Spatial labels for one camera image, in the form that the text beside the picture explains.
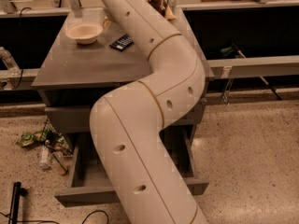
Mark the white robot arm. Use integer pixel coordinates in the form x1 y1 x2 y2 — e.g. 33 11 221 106
90 0 208 224

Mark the grey drawer cabinet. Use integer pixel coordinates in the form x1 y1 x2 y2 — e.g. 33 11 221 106
33 14 206 131

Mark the closed grey upper drawer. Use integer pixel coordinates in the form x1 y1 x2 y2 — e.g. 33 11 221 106
45 98 207 133

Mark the open grey lower drawer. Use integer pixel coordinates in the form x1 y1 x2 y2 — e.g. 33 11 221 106
55 126 209 207

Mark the white paper bowl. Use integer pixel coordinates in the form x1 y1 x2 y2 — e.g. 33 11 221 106
65 22 103 45

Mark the crumpled brown chip bag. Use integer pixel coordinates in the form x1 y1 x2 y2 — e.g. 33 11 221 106
145 0 177 21

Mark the clear plastic cup on floor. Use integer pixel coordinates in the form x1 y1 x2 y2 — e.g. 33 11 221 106
48 152 68 175

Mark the small bottle on floor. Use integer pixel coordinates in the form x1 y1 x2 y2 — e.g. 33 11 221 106
39 144 50 171

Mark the green snack bag on floor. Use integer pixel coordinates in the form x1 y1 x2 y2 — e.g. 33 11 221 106
16 131 49 147

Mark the clear plastic water bottle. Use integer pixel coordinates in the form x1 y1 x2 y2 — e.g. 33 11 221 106
0 47 21 76

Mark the black stand on floor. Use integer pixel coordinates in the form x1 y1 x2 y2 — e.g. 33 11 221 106
8 182 28 224

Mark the black cable on floor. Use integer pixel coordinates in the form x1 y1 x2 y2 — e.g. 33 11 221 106
0 210 110 224

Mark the grey metal rail right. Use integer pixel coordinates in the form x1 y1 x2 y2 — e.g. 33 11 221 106
207 55 299 79

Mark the grey metal rail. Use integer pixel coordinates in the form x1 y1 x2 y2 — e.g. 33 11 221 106
207 55 299 79
0 69 39 91

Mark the grey metal rail left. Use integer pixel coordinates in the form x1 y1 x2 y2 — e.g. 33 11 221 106
0 69 39 91

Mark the black cable at left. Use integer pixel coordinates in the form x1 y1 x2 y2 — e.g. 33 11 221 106
12 7 34 91

